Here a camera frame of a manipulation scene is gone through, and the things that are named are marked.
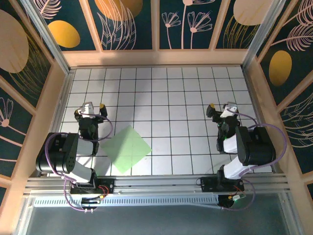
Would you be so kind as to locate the green paper sheet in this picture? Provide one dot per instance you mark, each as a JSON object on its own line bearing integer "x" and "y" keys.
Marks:
{"x": 126, "y": 149}

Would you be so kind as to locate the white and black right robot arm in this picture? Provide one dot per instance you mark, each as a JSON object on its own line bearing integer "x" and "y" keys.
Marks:
{"x": 259, "y": 149}

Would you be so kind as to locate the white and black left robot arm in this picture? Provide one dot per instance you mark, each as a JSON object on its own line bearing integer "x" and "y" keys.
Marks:
{"x": 61, "y": 151}

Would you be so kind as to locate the black wiring connector module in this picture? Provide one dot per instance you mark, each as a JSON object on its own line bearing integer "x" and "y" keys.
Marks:
{"x": 89, "y": 203}

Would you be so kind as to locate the wiring module with circuit board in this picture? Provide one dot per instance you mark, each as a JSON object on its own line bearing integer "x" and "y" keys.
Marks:
{"x": 227, "y": 203}

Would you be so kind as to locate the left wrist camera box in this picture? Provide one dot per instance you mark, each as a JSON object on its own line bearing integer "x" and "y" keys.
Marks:
{"x": 87, "y": 107}

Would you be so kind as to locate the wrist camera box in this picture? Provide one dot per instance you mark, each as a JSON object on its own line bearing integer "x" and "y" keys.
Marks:
{"x": 230, "y": 109}
{"x": 87, "y": 107}

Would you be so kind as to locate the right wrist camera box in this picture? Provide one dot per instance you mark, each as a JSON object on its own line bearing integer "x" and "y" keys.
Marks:
{"x": 230, "y": 109}

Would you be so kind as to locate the aluminium side rail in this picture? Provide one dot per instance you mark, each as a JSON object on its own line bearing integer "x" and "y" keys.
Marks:
{"x": 253, "y": 98}
{"x": 57, "y": 122}

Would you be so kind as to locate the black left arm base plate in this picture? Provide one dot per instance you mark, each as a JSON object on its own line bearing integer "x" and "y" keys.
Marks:
{"x": 108, "y": 182}

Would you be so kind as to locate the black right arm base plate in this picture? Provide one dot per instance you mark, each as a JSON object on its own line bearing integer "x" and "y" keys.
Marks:
{"x": 207, "y": 184}

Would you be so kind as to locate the aluminium corner post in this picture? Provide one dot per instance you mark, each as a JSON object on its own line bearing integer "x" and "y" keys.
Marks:
{"x": 264, "y": 31}
{"x": 48, "y": 36}

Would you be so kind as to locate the aluminium mounting rail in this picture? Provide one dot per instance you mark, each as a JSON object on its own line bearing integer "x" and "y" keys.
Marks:
{"x": 156, "y": 183}

